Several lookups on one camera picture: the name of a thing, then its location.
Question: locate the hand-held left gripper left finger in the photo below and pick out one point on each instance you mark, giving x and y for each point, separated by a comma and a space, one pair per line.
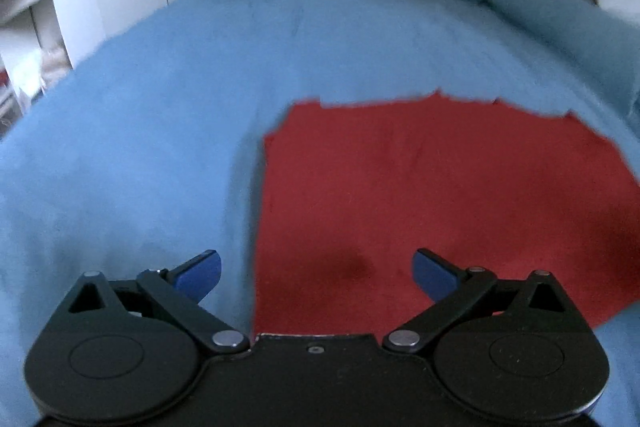
200, 276

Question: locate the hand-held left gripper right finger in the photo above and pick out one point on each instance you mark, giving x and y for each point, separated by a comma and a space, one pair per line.
431, 274

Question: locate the red knit sweater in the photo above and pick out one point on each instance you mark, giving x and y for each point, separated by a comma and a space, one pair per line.
425, 187

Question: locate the bed with blue sheet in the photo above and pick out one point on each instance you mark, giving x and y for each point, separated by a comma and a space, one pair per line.
150, 117

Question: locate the blue rolled duvet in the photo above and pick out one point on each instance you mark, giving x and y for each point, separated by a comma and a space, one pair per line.
540, 7

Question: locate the white shelf unit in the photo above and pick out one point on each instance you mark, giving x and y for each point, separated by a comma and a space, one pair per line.
30, 17

